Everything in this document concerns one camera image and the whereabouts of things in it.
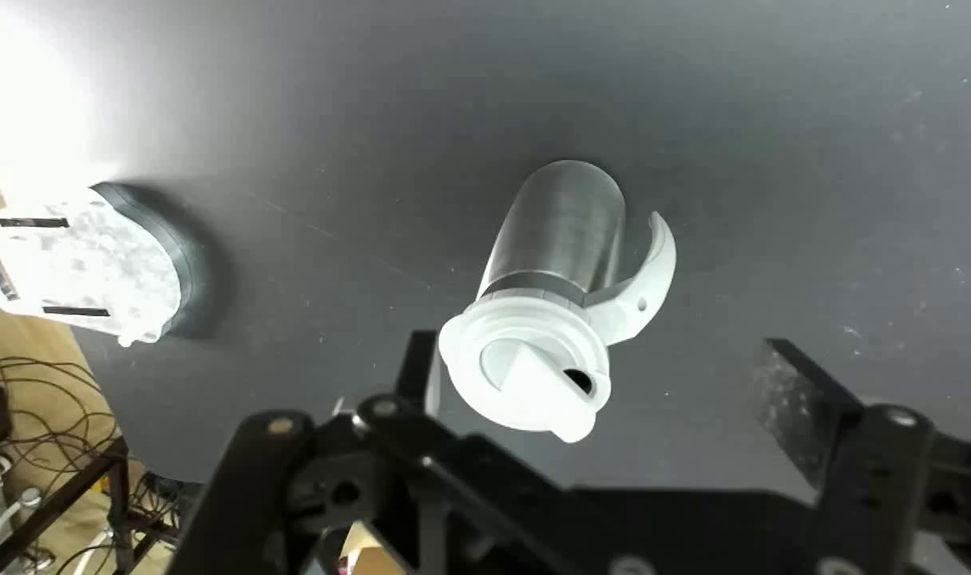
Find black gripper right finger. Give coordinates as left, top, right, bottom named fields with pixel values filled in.
left=746, top=334, right=971, bottom=575

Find tangled black cables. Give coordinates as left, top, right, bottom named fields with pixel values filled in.
left=0, top=321, right=123, bottom=483

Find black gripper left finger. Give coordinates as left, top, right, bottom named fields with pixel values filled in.
left=165, top=326, right=576, bottom=575

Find white lidded plastic cup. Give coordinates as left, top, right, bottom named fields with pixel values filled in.
left=435, top=155, right=682, bottom=446

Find clear plastic container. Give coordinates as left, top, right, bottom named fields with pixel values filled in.
left=0, top=178, right=233, bottom=351

